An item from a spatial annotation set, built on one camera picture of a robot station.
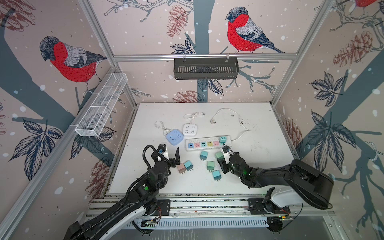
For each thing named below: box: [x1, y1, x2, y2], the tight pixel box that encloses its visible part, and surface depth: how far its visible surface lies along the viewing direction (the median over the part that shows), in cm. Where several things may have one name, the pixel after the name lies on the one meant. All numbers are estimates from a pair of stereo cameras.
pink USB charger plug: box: [177, 163, 186, 175], surface depth 87 cm
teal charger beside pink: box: [184, 160, 194, 172], surface depth 88 cm
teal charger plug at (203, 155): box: [199, 150, 209, 161], surface depth 92 cm
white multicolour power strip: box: [184, 108, 251, 151], surface depth 97 cm
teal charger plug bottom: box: [212, 170, 222, 183], surface depth 85 cm
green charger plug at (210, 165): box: [207, 160, 215, 173], surface depth 89 cm
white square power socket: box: [182, 112, 206, 136], surface depth 105 cm
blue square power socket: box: [166, 129, 184, 146], surface depth 100 cm
